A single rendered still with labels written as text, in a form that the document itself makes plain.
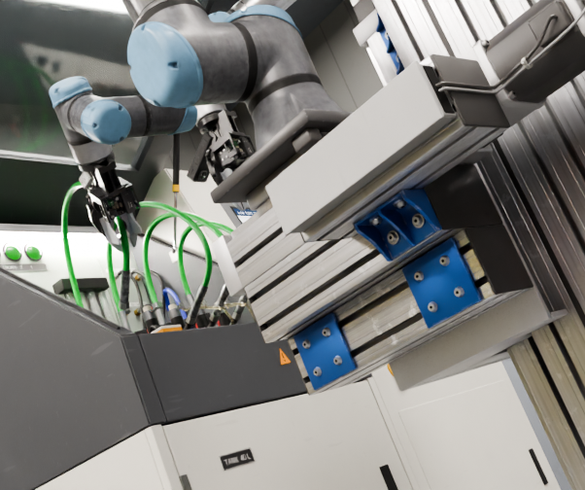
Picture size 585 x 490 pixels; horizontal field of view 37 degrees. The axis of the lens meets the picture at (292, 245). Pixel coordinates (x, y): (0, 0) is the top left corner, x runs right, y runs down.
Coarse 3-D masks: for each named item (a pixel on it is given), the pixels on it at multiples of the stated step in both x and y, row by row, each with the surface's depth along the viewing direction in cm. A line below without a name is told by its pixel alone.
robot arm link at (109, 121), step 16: (80, 96) 155; (96, 96) 153; (128, 96) 154; (80, 112) 151; (96, 112) 147; (112, 112) 148; (128, 112) 152; (144, 112) 154; (80, 128) 152; (96, 128) 147; (112, 128) 149; (128, 128) 150; (144, 128) 155; (112, 144) 150
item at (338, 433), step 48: (192, 432) 147; (240, 432) 155; (288, 432) 165; (336, 432) 177; (384, 432) 189; (192, 480) 142; (240, 480) 150; (288, 480) 159; (336, 480) 169; (384, 480) 181
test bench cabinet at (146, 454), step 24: (384, 408) 194; (144, 432) 141; (96, 456) 148; (120, 456) 144; (144, 456) 141; (168, 456) 140; (72, 480) 152; (96, 480) 148; (120, 480) 144; (144, 480) 141; (168, 480) 138
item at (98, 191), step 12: (84, 168) 163; (96, 168) 161; (108, 168) 162; (96, 180) 166; (108, 180) 164; (120, 180) 169; (96, 192) 166; (108, 192) 163; (120, 192) 165; (96, 204) 169; (108, 204) 166; (120, 204) 167; (132, 204) 167; (108, 216) 168
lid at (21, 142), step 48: (0, 0) 178; (48, 0) 186; (96, 0) 195; (0, 48) 185; (48, 48) 193; (96, 48) 202; (0, 96) 192; (48, 96) 201; (0, 144) 199; (48, 144) 209; (144, 144) 232; (0, 192) 204; (48, 192) 215; (144, 192) 240
